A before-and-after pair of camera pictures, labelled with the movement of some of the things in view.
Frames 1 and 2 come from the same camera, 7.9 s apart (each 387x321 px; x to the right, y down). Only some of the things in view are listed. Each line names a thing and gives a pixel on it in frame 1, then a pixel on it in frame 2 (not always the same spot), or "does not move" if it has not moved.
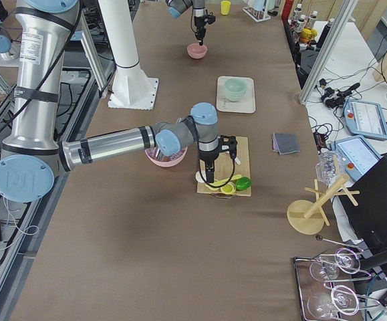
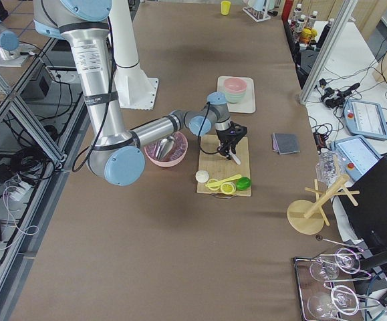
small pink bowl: (196, 51) -> (236, 85)
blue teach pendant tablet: (365, 119) does not move
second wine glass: (343, 300) does not move
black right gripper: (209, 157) -> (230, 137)
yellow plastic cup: (225, 7) does not move
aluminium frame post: (328, 50) does not move
